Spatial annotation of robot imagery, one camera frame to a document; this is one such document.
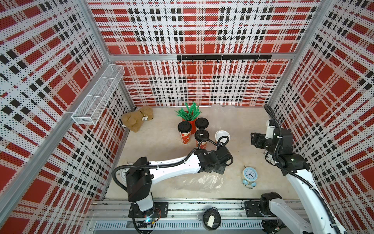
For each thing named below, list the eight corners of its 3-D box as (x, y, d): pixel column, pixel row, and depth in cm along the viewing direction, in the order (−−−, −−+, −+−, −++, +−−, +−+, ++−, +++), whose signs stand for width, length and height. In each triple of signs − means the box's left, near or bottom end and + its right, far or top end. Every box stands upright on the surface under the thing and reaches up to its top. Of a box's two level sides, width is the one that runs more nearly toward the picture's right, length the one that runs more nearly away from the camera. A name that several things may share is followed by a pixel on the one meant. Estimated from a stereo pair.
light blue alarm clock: (243, 188, 82) (245, 186, 79) (239, 169, 90) (241, 166, 86) (258, 188, 82) (261, 186, 79) (253, 169, 89) (255, 166, 86)
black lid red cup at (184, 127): (179, 145, 100) (177, 130, 86) (180, 136, 105) (178, 121, 91) (191, 145, 100) (190, 130, 86) (191, 136, 105) (190, 121, 91)
